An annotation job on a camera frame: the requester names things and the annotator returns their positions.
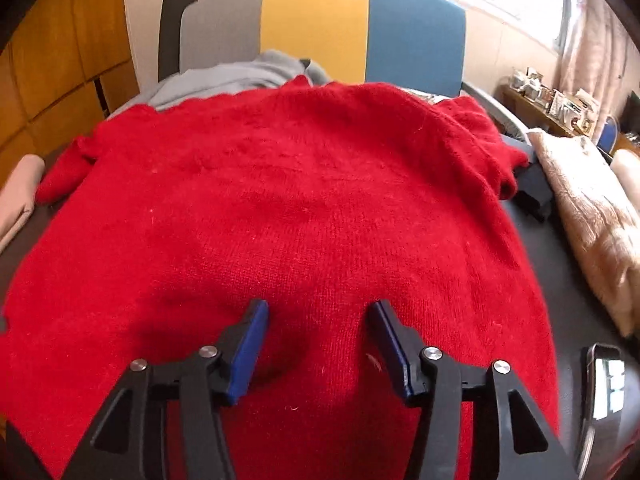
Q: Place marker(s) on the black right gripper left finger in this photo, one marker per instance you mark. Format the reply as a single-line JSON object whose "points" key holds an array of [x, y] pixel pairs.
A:
{"points": [[127, 439]]}

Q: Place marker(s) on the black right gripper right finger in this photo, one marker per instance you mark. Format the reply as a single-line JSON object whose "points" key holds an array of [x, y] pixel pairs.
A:
{"points": [[511, 437]]}

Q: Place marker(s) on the red knitted sweater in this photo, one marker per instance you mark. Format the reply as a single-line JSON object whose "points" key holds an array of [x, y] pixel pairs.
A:
{"points": [[319, 200]]}

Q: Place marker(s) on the black smartphone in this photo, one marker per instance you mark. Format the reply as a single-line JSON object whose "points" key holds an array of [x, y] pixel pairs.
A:
{"points": [[604, 398]]}

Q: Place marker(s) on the beige fluffy blanket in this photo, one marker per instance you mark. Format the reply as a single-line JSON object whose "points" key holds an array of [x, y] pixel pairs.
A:
{"points": [[600, 222]]}

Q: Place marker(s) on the folded pink cloth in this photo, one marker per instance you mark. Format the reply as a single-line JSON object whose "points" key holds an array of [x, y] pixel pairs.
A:
{"points": [[17, 199]]}

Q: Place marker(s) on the cluttered wooden desk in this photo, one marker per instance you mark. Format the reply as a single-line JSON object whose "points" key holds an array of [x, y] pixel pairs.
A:
{"points": [[538, 106]]}

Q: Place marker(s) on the wooden wardrobe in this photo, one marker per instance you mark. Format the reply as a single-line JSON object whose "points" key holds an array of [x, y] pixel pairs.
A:
{"points": [[67, 66]]}

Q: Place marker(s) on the floral curtain left panel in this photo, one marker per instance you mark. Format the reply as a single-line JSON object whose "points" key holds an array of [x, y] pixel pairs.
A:
{"points": [[598, 56]]}

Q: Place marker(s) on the light grey garment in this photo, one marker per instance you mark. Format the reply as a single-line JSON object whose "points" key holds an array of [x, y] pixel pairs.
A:
{"points": [[271, 69]]}

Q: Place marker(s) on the black rolled mat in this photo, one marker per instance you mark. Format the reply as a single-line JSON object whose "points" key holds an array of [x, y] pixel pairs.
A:
{"points": [[168, 59]]}

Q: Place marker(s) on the grey yellow blue sofa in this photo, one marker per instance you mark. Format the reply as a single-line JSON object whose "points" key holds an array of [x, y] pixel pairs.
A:
{"points": [[413, 44]]}

